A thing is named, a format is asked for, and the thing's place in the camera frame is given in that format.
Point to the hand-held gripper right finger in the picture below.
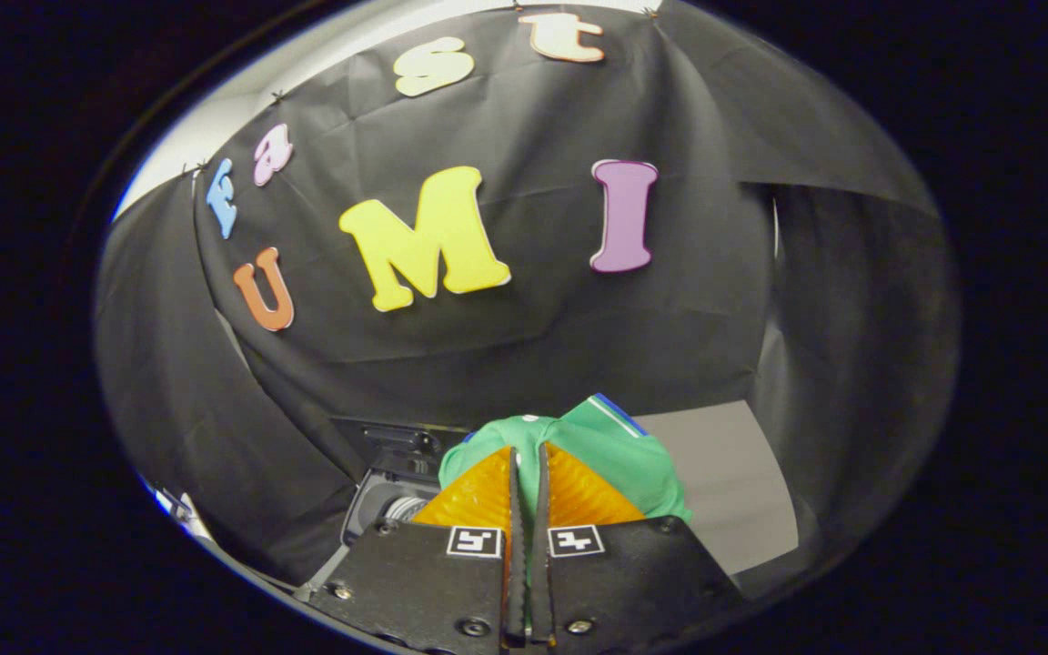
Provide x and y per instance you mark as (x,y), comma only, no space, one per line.
(633,573)

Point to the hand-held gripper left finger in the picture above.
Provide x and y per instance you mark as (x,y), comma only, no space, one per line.
(424,582)

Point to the dark grey washing machine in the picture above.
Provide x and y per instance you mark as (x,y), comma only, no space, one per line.
(378,498)

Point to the green polo shirt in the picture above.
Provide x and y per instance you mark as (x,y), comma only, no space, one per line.
(606,455)

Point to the grey metal cabinet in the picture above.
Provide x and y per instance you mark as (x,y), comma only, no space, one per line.
(724,491)

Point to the black backdrop cloth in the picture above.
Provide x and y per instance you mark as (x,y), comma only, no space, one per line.
(533,346)

